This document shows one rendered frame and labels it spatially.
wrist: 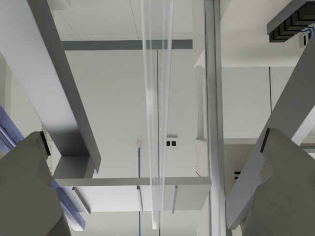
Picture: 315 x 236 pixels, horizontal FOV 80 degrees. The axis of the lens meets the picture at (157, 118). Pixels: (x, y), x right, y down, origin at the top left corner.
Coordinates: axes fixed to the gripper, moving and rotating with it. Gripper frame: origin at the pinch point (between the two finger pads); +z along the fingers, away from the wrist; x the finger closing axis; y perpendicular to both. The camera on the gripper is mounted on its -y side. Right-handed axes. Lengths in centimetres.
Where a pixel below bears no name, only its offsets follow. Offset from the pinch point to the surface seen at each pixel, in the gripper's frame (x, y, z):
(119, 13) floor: -28, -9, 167
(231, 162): 27, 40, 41
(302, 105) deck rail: 19.5, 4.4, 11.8
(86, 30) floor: -65, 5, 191
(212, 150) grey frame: 16.7, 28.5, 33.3
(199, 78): 23, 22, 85
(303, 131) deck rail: 20.5, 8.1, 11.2
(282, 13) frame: 35, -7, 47
